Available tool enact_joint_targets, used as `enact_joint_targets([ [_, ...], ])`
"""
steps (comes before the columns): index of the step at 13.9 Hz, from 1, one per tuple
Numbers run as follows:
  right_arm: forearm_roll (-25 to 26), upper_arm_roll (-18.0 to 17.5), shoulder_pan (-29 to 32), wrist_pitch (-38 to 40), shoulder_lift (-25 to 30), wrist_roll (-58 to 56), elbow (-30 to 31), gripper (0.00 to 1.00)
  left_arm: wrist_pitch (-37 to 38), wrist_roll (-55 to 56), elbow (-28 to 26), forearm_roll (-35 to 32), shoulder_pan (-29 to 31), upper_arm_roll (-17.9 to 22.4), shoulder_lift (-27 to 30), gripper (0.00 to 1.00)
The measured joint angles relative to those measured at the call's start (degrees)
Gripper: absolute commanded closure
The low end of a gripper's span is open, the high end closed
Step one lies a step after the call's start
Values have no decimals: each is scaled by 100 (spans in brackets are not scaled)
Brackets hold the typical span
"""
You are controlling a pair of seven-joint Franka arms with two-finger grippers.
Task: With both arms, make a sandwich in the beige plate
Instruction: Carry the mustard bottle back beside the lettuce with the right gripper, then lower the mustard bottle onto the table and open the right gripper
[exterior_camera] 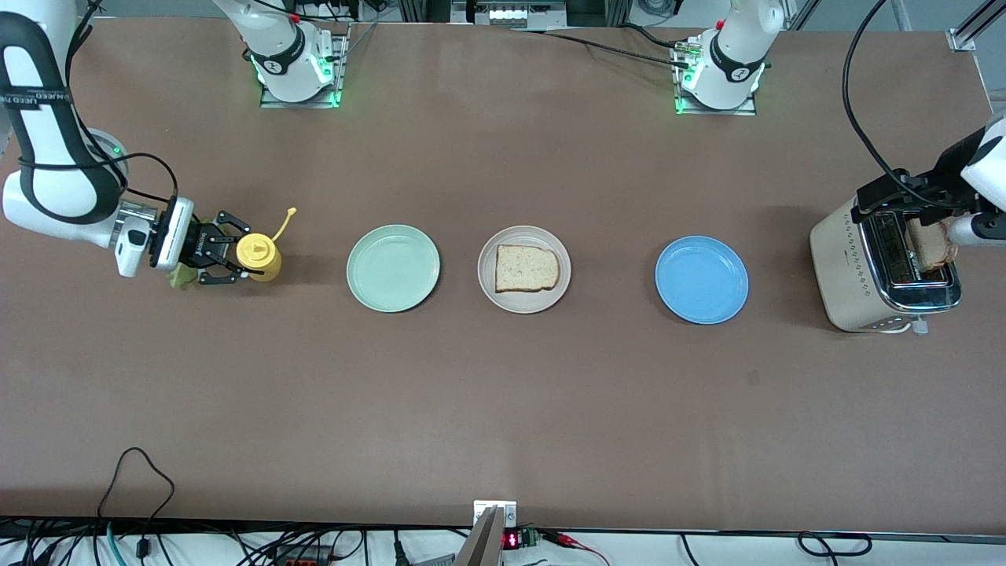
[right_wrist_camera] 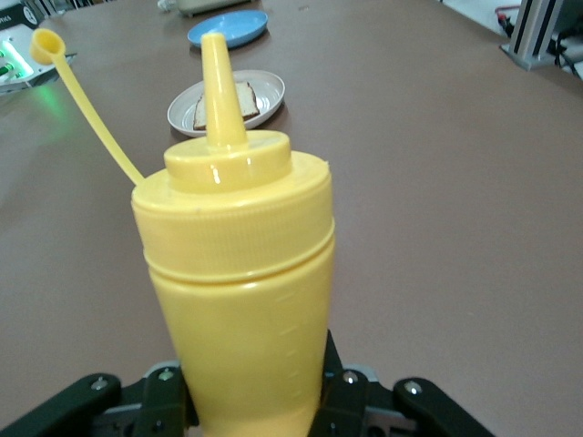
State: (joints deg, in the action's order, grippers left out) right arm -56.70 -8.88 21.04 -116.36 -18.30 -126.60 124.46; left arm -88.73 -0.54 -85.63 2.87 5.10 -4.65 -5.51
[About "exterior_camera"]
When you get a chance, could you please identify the brown bread slice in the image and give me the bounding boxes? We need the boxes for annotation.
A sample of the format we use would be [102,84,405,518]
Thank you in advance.
[495,244,561,293]
[908,219,959,274]

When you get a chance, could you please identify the yellow squeeze bottle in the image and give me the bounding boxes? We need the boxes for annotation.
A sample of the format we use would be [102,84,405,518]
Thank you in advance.
[236,208,298,283]

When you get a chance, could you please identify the green plate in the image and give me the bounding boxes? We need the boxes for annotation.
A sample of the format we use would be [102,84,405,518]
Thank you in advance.
[347,225,441,313]

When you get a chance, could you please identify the blue plate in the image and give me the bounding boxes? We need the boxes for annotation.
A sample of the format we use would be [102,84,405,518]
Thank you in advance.
[655,236,750,325]

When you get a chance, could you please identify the beige plate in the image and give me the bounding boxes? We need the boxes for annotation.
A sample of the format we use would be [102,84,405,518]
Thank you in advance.
[478,226,572,314]

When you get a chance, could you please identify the beige toaster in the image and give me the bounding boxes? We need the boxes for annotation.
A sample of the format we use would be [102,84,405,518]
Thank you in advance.
[810,186,963,334]

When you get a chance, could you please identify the grey control box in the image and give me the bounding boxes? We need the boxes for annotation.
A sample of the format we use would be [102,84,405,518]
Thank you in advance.
[450,0,568,31]

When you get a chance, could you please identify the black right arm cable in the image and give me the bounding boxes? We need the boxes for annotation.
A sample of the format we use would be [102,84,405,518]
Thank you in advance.
[16,0,180,209]

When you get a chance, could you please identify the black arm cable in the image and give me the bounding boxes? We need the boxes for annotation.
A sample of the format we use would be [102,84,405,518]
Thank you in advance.
[843,0,975,209]
[16,0,180,209]

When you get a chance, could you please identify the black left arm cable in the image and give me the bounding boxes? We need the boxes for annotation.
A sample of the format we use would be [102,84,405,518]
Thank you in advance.
[843,0,975,209]

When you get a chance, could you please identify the aluminum frame profile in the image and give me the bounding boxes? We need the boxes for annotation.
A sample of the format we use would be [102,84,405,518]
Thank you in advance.
[955,0,1006,44]

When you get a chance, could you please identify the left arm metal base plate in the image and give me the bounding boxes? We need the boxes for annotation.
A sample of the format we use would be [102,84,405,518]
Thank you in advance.
[673,35,759,116]

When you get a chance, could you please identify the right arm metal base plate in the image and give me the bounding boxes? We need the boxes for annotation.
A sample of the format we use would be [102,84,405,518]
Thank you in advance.
[259,22,348,109]

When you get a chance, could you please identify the thin black looped cable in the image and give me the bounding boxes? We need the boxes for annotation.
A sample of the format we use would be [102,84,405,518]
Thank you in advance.
[96,448,175,560]

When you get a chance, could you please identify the short black cable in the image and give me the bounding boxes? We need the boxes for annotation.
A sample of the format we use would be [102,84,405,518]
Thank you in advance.
[621,24,688,50]

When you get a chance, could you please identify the long black cable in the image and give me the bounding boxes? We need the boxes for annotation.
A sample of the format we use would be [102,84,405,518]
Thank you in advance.
[511,28,692,70]

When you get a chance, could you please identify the coiled black cable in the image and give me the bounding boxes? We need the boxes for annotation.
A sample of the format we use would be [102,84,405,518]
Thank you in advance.
[798,532,873,557]

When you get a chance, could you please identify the aluminum camera post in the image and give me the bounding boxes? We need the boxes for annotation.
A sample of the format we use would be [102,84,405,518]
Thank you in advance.
[454,507,504,566]

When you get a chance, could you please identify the red clip wires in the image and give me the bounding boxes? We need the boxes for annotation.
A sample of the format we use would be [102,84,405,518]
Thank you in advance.
[542,531,610,565]

